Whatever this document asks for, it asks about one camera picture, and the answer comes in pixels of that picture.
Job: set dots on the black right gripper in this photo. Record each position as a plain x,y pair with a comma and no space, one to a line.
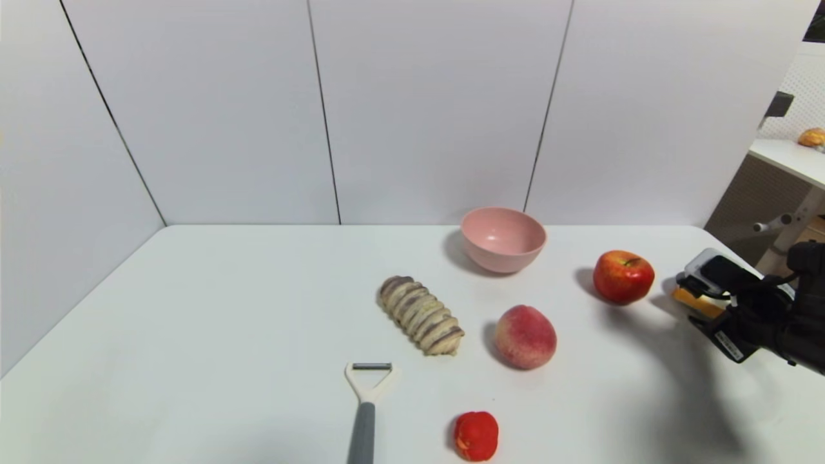
727,343

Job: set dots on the toast slice with orange crust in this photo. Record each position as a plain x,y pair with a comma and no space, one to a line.
699,303

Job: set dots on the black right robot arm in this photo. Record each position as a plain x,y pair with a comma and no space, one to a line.
813,322

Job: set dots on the pink bowl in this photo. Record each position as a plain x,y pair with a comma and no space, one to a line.
503,256

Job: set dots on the dark corner object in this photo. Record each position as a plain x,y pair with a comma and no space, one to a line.
816,22

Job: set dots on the red apple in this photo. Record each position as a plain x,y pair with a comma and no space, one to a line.
621,278

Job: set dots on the white table leg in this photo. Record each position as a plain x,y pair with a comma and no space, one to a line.
799,219

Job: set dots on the white background table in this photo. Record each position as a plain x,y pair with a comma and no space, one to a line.
789,158

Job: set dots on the pink-yellow peach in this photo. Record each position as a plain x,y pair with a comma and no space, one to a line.
526,338

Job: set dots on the orange bread roll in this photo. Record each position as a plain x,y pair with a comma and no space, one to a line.
812,136

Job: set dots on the black box on stand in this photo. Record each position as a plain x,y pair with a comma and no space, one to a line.
778,104

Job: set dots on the small red tomato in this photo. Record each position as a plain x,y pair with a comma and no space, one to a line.
477,437

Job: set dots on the twisted brown striped bread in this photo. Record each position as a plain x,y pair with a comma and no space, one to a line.
422,316

